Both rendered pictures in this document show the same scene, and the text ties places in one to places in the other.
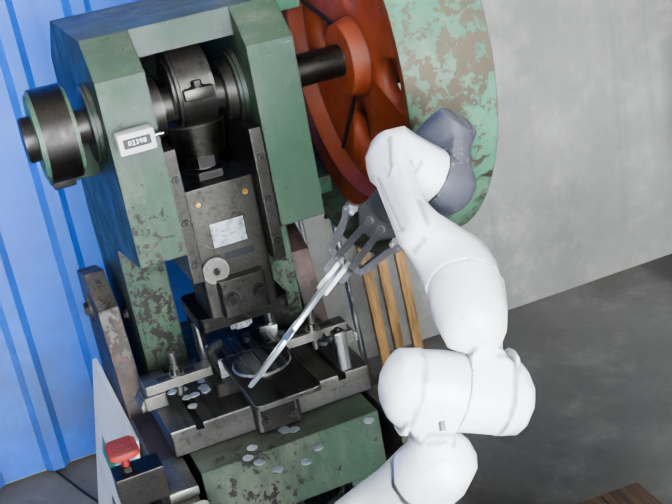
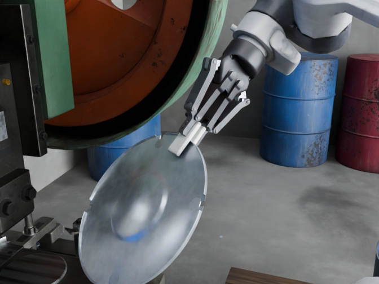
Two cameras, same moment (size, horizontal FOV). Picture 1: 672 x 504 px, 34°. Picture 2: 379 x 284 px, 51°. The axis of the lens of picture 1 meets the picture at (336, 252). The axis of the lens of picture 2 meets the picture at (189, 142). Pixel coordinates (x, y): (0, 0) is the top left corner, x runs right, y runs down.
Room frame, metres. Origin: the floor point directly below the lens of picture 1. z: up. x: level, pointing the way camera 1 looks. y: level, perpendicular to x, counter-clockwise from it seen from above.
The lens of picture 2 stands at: (1.46, 0.56, 1.27)
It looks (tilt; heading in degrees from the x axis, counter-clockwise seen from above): 19 degrees down; 304
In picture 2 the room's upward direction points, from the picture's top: straight up
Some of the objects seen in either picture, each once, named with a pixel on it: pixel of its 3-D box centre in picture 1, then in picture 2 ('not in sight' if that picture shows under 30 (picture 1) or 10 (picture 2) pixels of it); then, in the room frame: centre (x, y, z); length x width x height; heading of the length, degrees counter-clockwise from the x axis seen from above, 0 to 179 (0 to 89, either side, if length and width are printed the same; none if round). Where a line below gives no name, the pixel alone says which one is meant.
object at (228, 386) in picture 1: (248, 363); not in sight; (2.19, 0.24, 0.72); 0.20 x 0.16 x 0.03; 108
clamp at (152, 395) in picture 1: (172, 374); not in sight; (2.14, 0.39, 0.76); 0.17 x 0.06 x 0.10; 108
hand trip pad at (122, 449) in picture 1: (125, 461); not in sight; (1.87, 0.47, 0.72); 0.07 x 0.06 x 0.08; 18
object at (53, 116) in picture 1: (69, 137); not in sight; (2.13, 0.47, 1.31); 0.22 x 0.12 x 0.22; 18
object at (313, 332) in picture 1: (316, 326); (32, 229); (2.24, 0.07, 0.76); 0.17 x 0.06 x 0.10; 108
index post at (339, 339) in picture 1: (340, 347); (81, 236); (2.12, 0.03, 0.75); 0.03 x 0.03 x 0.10; 18
